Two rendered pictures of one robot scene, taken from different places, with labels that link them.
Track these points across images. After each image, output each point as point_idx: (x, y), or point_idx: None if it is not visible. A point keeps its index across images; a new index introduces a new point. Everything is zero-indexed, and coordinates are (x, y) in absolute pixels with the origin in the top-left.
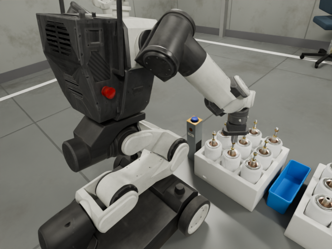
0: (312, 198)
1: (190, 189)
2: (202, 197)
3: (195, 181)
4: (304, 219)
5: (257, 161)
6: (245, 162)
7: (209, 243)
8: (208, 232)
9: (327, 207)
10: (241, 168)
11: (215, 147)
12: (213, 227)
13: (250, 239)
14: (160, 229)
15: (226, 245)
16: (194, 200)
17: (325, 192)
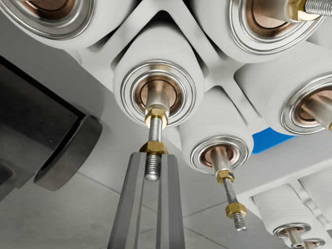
0: (278, 223)
1: (24, 168)
2: (68, 165)
3: None
4: (241, 202)
5: (241, 150)
6: (197, 149)
7: (109, 147)
8: (107, 136)
9: (283, 234)
10: (182, 131)
11: (59, 37)
12: (117, 129)
13: (168, 147)
14: (7, 192)
15: (133, 150)
16: (46, 179)
17: (321, 211)
